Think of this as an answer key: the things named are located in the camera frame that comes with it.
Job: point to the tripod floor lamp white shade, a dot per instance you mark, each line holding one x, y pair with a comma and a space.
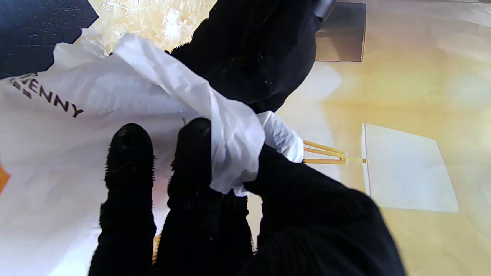
406, 168

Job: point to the white plastic bag orange print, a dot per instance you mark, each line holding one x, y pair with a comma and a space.
96, 126

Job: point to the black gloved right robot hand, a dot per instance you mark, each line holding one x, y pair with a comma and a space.
307, 230

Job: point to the dark flat television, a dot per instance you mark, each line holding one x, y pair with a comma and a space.
341, 34

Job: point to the black flat box lid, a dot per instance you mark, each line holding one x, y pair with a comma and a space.
34, 30

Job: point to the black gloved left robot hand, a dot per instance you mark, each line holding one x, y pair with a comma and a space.
261, 50

